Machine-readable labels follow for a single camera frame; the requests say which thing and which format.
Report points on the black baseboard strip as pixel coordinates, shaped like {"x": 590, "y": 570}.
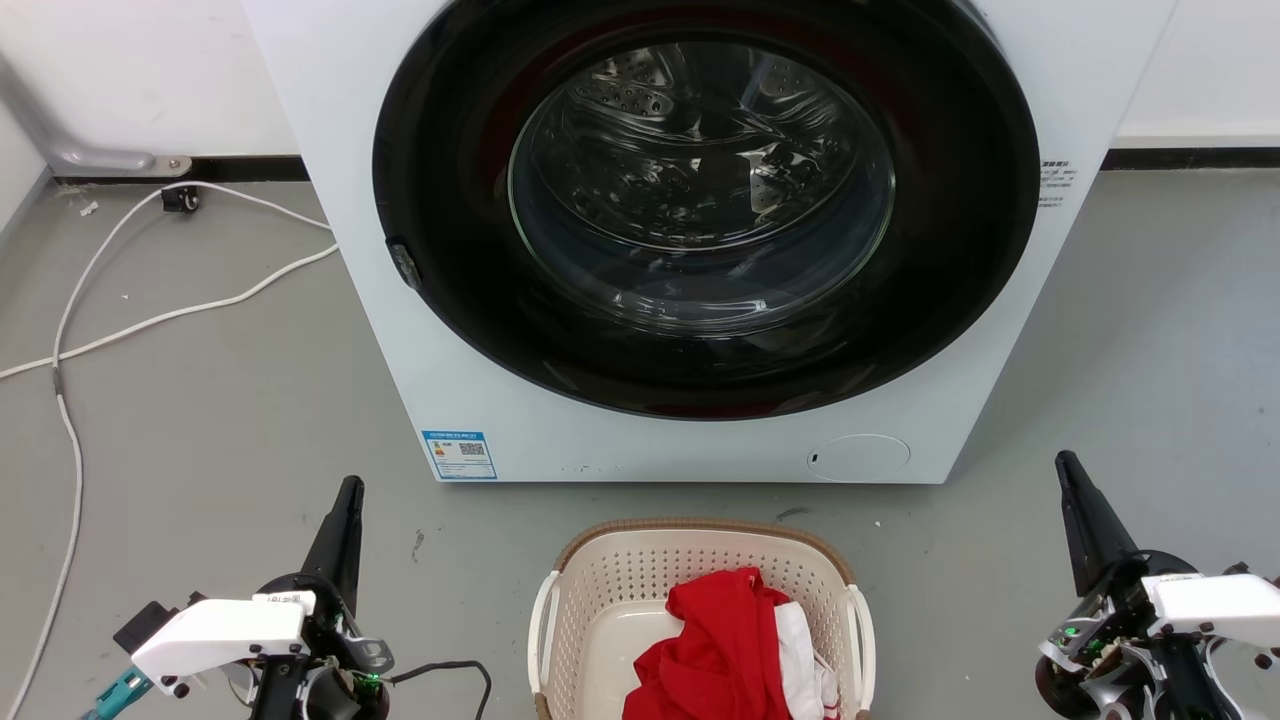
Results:
{"x": 250, "y": 168}
{"x": 1190, "y": 158}

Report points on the small printed text sticker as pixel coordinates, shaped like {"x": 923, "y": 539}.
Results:
{"x": 1056, "y": 183}

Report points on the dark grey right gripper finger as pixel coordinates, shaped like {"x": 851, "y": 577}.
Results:
{"x": 1090, "y": 530}

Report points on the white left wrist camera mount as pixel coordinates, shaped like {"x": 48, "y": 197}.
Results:
{"x": 220, "y": 632}

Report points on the white garment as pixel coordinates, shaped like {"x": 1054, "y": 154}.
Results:
{"x": 800, "y": 660}

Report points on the round white filter cover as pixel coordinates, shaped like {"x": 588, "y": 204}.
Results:
{"x": 858, "y": 457}

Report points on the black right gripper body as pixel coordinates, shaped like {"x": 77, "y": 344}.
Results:
{"x": 1120, "y": 650}

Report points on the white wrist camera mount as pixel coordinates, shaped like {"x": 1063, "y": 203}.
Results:
{"x": 220, "y": 632}
{"x": 1215, "y": 602}

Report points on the red garment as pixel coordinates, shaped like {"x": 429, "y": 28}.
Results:
{"x": 715, "y": 650}

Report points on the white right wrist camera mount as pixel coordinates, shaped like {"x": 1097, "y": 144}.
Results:
{"x": 1215, "y": 602}

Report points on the grey wall pipe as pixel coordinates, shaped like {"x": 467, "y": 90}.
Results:
{"x": 60, "y": 148}

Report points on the small black floor clamp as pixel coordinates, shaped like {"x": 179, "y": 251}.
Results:
{"x": 180, "y": 198}

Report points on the white front-load washing machine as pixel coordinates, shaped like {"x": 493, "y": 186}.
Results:
{"x": 1085, "y": 90}

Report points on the black round washer door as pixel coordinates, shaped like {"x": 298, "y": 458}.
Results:
{"x": 450, "y": 300}

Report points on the blue energy label sticker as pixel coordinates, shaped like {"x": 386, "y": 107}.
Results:
{"x": 459, "y": 455}

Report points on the steel washer drum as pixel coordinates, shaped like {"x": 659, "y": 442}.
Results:
{"x": 700, "y": 170}

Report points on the cream plastic laundry basket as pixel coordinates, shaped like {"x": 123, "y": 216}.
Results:
{"x": 610, "y": 590}

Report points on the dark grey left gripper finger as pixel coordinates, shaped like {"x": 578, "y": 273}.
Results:
{"x": 338, "y": 545}

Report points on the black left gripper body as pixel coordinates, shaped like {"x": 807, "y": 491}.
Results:
{"x": 330, "y": 660}

